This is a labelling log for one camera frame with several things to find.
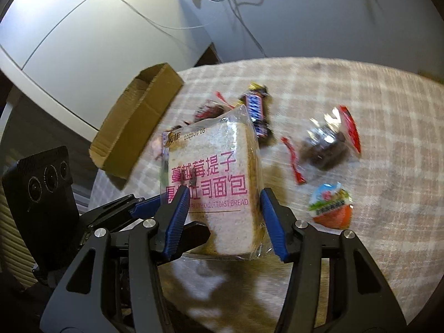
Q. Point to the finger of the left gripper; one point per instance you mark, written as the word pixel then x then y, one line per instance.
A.
pixel 146 208

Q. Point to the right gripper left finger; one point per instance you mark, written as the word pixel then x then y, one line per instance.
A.
pixel 86 298

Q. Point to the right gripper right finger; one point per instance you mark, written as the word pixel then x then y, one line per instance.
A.
pixel 360 298

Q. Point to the packaged toast bread slice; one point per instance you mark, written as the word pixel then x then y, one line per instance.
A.
pixel 219 161

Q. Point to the Snickers bar brown wrapper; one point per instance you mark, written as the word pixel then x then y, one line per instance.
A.
pixel 255 99

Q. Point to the clear bag dark snack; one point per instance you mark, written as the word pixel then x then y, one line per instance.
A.
pixel 330 138

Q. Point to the brown cardboard box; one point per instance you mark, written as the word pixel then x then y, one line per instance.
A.
pixel 129 124

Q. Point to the egg-shaped orange white candy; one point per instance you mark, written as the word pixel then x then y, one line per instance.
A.
pixel 331 206

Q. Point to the red wrapped dark snack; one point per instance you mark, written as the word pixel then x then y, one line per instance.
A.
pixel 212 108

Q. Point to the red narrow snack stick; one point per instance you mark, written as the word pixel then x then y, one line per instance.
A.
pixel 294 161

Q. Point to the white cabinet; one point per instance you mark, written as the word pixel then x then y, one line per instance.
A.
pixel 73 58

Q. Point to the checkered beige tablecloth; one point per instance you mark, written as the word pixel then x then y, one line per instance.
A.
pixel 396 185

